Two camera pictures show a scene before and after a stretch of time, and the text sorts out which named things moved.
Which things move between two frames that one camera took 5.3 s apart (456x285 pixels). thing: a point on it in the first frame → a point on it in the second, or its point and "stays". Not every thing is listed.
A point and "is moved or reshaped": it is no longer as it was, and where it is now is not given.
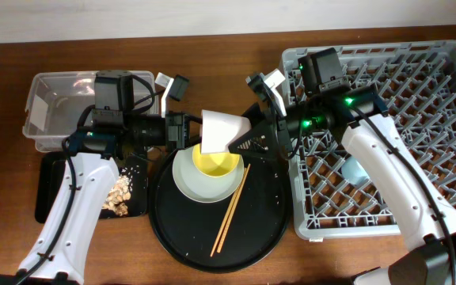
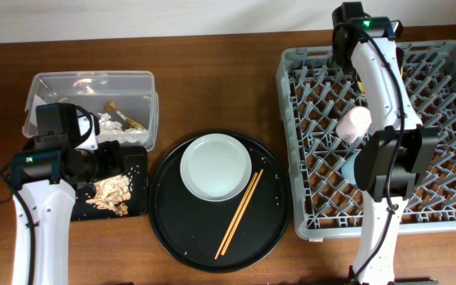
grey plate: x=195 y=186 is moved or reshaped
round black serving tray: x=184 y=229 stays
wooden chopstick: x=233 y=209 → x=234 y=227
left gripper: x=180 y=121 → x=112 y=153
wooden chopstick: x=229 y=211 → x=235 y=217
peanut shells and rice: x=119 y=195 stays
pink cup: x=220 y=130 is moved or reshaped
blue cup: x=353 y=172 stays
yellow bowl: x=215 y=164 is moved or reshaped
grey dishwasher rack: x=432 y=96 stays
